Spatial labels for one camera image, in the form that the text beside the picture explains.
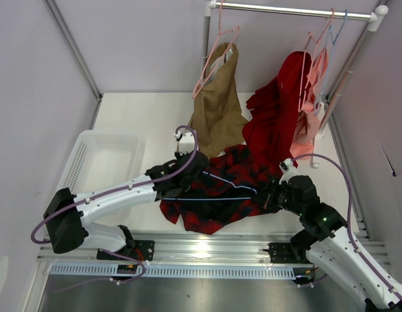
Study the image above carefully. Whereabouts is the light blue wire hanger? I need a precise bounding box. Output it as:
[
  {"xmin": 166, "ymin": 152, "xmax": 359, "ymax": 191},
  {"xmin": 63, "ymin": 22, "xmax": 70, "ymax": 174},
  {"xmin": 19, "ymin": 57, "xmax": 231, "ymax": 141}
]
[{"xmin": 164, "ymin": 171, "xmax": 258, "ymax": 202}]

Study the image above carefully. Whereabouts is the red plaid skirt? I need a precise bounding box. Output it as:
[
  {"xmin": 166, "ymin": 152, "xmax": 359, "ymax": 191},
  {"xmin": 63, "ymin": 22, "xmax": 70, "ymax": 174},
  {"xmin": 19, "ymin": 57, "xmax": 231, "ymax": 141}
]
[{"xmin": 160, "ymin": 144, "xmax": 282, "ymax": 235}]

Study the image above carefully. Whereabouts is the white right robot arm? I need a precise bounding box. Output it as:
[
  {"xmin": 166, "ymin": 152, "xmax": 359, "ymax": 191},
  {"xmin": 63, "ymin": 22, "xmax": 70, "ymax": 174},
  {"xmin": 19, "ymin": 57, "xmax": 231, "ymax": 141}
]
[{"xmin": 255, "ymin": 175, "xmax": 402, "ymax": 311}]

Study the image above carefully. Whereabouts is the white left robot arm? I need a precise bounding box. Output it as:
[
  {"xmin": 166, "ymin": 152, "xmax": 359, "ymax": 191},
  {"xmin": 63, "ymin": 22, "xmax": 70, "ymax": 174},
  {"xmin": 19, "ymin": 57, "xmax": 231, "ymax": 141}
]
[{"xmin": 44, "ymin": 151, "xmax": 209, "ymax": 260}]

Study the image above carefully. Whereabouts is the tan skirt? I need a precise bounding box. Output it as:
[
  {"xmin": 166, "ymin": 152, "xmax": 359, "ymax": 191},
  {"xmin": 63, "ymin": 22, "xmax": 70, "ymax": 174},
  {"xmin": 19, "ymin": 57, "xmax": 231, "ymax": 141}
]
[{"xmin": 189, "ymin": 45, "xmax": 247, "ymax": 158}]

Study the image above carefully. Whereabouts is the pink hanger with tan skirt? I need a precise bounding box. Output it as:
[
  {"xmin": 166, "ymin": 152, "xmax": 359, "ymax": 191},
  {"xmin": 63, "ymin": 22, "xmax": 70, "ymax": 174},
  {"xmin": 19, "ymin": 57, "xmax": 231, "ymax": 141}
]
[{"xmin": 192, "ymin": 1, "xmax": 240, "ymax": 99}]

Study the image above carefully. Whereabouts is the blue hanger at right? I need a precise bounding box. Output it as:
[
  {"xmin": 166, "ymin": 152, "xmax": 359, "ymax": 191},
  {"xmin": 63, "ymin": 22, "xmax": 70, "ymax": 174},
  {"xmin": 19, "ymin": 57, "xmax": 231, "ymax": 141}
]
[{"xmin": 314, "ymin": 10, "xmax": 349, "ymax": 116}]

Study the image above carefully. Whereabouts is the pink garment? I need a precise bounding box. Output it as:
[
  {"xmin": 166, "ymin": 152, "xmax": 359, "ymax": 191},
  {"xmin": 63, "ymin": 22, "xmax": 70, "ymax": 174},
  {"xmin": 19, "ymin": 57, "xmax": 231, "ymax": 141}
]
[{"xmin": 288, "ymin": 48, "xmax": 329, "ymax": 161}]

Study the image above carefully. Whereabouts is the red garment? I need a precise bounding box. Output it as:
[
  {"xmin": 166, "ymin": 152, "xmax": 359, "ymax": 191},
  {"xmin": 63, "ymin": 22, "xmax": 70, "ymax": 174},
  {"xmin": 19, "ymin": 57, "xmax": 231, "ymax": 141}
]
[{"xmin": 242, "ymin": 51, "xmax": 312, "ymax": 176}]

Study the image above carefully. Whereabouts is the white perforated plastic basket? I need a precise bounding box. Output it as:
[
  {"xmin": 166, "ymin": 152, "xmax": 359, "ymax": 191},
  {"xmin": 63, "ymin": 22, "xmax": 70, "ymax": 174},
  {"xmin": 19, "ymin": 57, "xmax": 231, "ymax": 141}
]
[{"xmin": 57, "ymin": 130, "xmax": 144, "ymax": 194}]

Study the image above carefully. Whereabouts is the metal clothes rack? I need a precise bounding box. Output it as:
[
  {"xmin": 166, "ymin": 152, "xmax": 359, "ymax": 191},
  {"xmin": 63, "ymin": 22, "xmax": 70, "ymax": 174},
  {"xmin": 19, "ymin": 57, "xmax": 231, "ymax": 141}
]
[{"xmin": 200, "ymin": 0, "xmax": 391, "ymax": 169}]

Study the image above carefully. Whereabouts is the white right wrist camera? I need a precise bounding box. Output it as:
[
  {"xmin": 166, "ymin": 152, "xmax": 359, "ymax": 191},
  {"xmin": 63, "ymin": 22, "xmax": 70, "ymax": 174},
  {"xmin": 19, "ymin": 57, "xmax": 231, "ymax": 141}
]
[{"xmin": 279, "ymin": 158, "xmax": 299, "ymax": 185}]

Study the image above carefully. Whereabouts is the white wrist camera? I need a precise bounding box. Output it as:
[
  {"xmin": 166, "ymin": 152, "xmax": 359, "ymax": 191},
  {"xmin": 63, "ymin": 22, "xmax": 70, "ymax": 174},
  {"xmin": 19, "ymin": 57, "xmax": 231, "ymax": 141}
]
[
  {"xmin": 279, "ymin": 158, "xmax": 299, "ymax": 185},
  {"xmin": 174, "ymin": 129, "xmax": 198, "ymax": 155}
]

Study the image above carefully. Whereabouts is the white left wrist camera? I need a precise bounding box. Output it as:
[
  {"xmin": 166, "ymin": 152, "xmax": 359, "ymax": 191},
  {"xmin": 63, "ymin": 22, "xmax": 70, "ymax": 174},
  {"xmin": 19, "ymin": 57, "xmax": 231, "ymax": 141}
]
[{"xmin": 174, "ymin": 129, "xmax": 198, "ymax": 155}]

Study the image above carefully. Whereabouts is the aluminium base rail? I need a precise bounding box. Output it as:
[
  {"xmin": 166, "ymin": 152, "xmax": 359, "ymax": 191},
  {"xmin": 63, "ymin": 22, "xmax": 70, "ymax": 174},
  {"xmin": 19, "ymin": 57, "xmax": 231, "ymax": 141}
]
[{"xmin": 36, "ymin": 231, "xmax": 392, "ymax": 269}]

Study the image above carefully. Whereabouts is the white slotted cable duct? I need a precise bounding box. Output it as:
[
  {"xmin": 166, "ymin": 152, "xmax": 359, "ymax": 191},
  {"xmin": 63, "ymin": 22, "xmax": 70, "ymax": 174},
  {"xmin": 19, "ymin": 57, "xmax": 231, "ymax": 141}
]
[{"xmin": 50, "ymin": 262, "xmax": 295, "ymax": 280}]

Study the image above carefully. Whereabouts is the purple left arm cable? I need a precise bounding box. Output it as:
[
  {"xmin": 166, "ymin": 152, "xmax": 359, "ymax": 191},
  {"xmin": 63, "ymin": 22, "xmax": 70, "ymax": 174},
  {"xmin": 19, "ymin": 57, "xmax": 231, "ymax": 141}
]
[{"xmin": 31, "ymin": 125, "xmax": 199, "ymax": 287}]

